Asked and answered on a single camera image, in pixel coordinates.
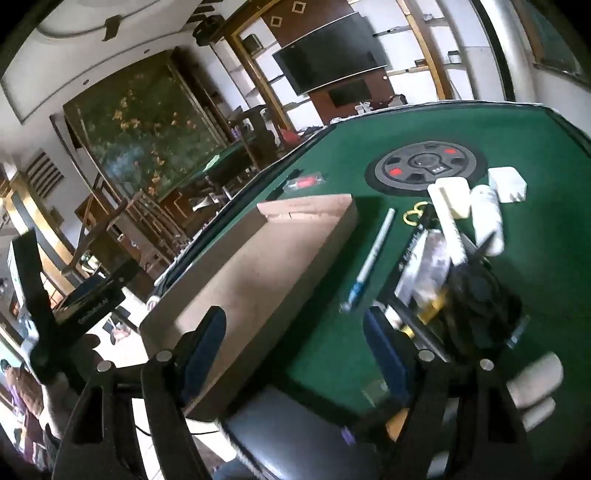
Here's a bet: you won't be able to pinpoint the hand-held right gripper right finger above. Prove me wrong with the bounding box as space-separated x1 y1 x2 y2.
363 306 543 480

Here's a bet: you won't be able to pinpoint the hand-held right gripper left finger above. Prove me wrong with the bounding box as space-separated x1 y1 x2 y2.
53 306 227 480

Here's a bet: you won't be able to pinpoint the yellow black pen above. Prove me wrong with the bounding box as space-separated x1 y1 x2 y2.
399 288 451 336

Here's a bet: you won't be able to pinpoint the white pen blue cap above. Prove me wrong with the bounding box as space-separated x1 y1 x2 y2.
339 208 398 315

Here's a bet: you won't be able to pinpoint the shallow cardboard box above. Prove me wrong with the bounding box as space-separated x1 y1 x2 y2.
140 194 359 422

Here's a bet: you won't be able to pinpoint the translucent tube with barcode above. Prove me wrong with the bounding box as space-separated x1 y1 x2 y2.
394 230 452 302

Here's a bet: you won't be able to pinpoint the black cooling fan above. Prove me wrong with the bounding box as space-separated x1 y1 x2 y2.
447 260 525 352

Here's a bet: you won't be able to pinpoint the black marker white print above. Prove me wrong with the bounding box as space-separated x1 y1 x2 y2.
396 205 438 278

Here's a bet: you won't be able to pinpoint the white printed marker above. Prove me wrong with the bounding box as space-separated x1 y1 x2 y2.
427 183 468 267

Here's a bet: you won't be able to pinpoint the yellow scissors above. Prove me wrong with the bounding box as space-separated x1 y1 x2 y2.
403 202 428 228

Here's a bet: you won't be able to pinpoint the white squeeze bottle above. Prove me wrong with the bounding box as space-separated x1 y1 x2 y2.
505 352 565 429

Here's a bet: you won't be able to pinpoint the white plastic bottle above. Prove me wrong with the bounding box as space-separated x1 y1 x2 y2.
470 184 505 257

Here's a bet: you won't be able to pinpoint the pale yellow sponge block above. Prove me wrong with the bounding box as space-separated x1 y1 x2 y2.
436 178 472 220

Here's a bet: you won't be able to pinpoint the person's left hand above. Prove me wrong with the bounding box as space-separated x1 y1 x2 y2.
41 333 100 439

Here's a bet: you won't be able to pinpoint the brown wooden chair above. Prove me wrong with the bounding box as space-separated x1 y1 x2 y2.
74 187 186 288

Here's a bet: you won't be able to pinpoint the red item in clear packet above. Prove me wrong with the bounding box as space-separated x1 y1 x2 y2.
283 171 327 191

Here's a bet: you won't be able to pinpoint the round table control panel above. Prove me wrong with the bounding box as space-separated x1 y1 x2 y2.
364 140 489 194

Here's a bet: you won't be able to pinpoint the green mahjong table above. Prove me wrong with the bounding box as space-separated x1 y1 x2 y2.
182 146 260 184

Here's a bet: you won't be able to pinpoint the white charger adapter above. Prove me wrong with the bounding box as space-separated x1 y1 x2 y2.
488 167 527 204

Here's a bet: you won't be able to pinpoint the large flower painting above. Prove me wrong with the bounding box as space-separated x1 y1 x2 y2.
62 50 230 200

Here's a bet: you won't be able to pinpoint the dark wooden chair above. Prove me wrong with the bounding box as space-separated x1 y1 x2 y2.
228 104 279 163

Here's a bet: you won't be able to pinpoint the black television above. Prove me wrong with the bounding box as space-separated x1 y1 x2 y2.
272 11 389 97

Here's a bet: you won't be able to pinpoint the silver air conditioner tower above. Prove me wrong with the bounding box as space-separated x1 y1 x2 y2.
478 0 539 103

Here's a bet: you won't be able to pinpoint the wooden television cabinet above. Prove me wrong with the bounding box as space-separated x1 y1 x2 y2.
260 0 399 112

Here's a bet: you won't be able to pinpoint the wooden framed window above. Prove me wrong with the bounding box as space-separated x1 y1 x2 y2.
512 0 586 85

